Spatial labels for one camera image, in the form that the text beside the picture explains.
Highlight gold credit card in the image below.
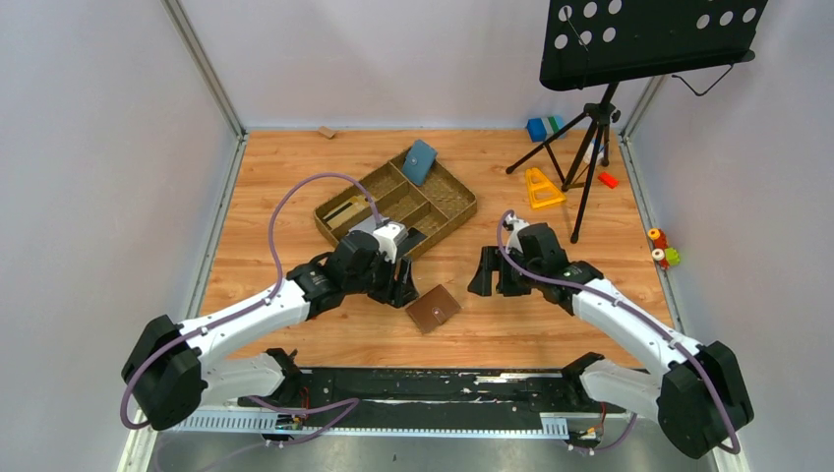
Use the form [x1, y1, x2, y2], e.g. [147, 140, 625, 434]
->
[323, 195, 369, 229]

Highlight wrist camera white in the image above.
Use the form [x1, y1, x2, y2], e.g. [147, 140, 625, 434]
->
[502, 212, 530, 253]
[372, 221, 408, 263]

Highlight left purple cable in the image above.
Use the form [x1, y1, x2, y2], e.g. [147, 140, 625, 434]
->
[119, 171, 386, 472]

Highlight blue green white blocks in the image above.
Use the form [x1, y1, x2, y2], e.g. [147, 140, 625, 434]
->
[525, 115, 566, 143]

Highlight silver grey card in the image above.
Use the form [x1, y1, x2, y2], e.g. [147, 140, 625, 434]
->
[350, 215, 385, 234]

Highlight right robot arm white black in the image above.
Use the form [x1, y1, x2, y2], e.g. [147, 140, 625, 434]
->
[467, 211, 754, 458]

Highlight brown leather card holder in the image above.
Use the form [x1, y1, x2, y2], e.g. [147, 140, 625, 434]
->
[405, 285, 462, 334]

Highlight small cardboard piece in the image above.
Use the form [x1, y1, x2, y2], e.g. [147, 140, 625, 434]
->
[318, 126, 336, 140]

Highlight white cable duct rail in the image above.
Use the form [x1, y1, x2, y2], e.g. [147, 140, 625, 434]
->
[159, 407, 570, 441]

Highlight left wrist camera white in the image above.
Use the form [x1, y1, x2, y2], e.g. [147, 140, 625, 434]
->
[372, 221, 408, 263]

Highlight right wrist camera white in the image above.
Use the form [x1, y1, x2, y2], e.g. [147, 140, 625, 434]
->
[502, 212, 530, 253]

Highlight orange green toy pieces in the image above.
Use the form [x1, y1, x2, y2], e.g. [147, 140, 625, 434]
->
[647, 227, 682, 269]

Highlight small red block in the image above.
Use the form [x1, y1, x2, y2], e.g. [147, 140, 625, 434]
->
[598, 172, 620, 189]

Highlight woven divided basket tray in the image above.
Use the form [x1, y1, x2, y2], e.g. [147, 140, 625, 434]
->
[314, 149, 477, 259]

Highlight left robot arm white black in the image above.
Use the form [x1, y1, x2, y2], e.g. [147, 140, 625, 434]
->
[121, 222, 418, 431]

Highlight blue leather card holder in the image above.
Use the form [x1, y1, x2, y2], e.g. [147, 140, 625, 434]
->
[400, 140, 438, 186]

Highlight yellow triangular toy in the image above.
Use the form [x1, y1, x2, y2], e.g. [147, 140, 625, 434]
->
[524, 167, 566, 210]

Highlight black music stand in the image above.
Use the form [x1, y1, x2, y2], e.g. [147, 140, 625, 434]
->
[532, 0, 766, 242]

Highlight black card in basket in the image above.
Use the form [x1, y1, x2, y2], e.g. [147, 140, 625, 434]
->
[397, 227, 427, 260]

